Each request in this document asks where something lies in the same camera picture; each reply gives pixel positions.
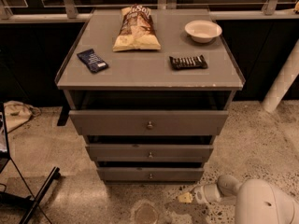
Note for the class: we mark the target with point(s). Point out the grey drawer cabinet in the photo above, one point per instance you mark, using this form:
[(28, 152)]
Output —
[(146, 80)]

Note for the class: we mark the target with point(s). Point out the beige cloth bag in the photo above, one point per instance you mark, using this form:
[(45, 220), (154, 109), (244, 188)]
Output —
[(18, 113)]

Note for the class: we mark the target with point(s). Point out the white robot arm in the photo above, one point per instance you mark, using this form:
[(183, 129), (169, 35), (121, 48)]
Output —
[(258, 154)]

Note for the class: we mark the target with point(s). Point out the dark blue snack packet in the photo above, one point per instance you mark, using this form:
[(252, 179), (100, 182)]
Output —
[(92, 61)]

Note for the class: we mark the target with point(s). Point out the grey metal railing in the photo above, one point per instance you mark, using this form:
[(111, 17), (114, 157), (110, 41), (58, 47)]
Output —
[(71, 6)]

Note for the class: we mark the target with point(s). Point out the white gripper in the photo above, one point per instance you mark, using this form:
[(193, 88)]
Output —
[(199, 194)]

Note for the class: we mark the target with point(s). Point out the white bowl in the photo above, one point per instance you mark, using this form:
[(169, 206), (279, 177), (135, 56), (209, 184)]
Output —
[(203, 31)]

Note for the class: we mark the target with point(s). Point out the grey drawer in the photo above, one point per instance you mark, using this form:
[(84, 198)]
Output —
[(148, 122), (149, 153), (119, 174)]

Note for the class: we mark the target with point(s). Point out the black candy bar wrapper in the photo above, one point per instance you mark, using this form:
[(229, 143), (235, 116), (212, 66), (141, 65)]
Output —
[(196, 62)]

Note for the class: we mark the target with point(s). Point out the yellow brown chip bag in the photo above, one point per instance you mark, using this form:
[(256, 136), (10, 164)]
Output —
[(137, 30)]

